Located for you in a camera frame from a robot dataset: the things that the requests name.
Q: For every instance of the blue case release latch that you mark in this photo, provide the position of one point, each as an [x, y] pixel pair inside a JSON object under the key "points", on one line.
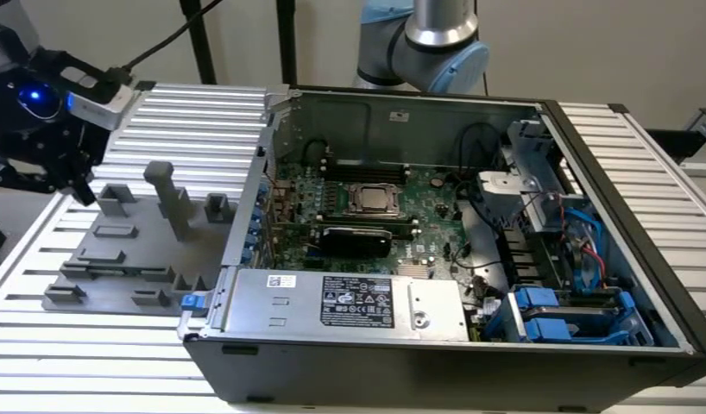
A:
{"points": [[192, 302]]}

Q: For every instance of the CPU socket with CPU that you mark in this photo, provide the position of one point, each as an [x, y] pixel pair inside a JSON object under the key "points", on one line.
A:
{"points": [[375, 198]]}

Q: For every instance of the black graphics card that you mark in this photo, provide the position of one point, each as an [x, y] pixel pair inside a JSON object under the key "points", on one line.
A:
{"points": [[355, 243]]}

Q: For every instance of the blue plastic disk bay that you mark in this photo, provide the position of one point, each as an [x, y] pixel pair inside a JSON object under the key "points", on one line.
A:
{"points": [[564, 315]]}

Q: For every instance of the black tripod pole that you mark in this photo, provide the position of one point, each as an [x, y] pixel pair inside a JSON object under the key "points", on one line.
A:
{"points": [[200, 43], [287, 43]]}

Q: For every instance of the silver power supply unit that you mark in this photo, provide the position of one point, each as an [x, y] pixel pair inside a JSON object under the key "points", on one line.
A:
{"points": [[305, 306]]}

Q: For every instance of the green RAM stick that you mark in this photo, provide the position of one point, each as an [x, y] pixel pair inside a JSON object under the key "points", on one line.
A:
{"points": [[128, 271]]}

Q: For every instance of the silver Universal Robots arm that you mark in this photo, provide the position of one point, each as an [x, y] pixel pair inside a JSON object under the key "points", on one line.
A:
{"points": [[439, 30]]}

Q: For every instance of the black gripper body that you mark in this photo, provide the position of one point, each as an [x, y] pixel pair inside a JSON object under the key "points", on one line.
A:
{"points": [[36, 129]]}

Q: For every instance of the grey parts rack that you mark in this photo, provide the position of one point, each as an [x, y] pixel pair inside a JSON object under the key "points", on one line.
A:
{"points": [[144, 254]]}

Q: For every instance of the small silver heat sink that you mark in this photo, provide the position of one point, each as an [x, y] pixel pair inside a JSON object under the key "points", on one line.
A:
{"points": [[414, 271]]}

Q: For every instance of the black bracket block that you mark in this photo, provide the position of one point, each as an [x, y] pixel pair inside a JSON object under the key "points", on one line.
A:
{"points": [[671, 144]]}

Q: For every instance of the green motherboard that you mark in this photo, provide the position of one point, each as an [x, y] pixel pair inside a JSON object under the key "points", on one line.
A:
{"points": [[432, 233]]}

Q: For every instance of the silver metal drive cage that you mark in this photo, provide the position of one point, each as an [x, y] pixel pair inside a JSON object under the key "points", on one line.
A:
{"points": [[524, 181]]}

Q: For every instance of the aluminium frame profile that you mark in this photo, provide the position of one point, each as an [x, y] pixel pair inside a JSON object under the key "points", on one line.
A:
{"points": [[703, 127]]}

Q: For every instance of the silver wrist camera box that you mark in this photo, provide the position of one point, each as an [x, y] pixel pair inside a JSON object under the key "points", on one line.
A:
{"points": [[101, 105]]}

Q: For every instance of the black open PC case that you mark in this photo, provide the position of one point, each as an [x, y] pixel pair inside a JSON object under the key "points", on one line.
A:
{"points": [[444, 371]]}

